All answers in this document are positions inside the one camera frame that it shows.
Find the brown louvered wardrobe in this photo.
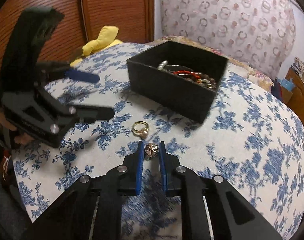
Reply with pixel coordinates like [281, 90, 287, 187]
[0, 0, 154, 67]

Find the person's left hand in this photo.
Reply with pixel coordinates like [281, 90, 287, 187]
[0, 110, 34, 145]

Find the silver cuff bangle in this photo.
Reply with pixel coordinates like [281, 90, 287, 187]
[157, 61, 193, 72]

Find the yellow Pikachu plush toy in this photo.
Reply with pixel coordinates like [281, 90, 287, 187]
[70, 25, 123, 67]

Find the dark wooden bead bracelet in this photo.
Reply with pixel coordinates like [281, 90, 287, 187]
[186, 73, 218, 90]

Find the blue gift bag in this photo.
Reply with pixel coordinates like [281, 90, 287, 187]
[277, 77, 295, 92]

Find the gold pearl ring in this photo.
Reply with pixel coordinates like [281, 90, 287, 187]
[131, 120, 150, 139]

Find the wooden sideboard cabinet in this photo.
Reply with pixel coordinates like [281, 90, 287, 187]
[286, 67, 304, 126]

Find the pink circle patterned curtain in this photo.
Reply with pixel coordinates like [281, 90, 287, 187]
[161, 0, 296, 79]

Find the red coral bead bracelet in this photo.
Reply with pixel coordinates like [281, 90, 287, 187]
[172, 70, 201, 79]

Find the black square jewelry box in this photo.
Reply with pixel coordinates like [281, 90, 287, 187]
[127, 41, 228, 124]

